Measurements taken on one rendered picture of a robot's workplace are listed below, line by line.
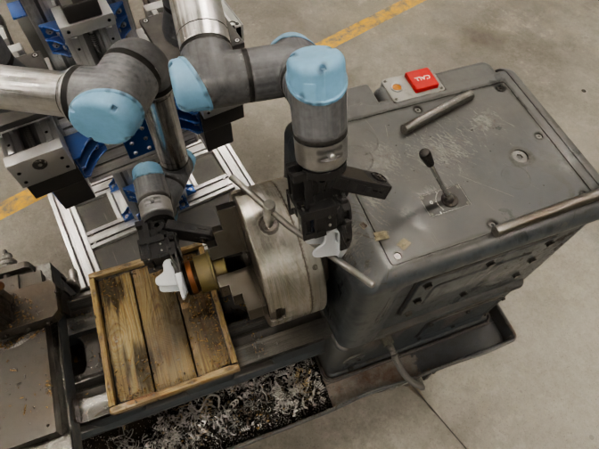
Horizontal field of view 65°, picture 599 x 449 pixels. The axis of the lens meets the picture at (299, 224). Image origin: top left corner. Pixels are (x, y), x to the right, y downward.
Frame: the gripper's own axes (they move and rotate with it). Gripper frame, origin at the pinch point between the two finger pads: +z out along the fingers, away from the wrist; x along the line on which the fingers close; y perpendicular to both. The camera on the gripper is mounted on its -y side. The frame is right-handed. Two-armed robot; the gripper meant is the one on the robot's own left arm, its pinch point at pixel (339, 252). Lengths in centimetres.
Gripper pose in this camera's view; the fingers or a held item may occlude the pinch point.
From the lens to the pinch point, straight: 82.1
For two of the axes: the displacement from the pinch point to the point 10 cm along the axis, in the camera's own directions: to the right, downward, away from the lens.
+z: 0.8, 7.4, 6.6
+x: 3.4, 6.1, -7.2
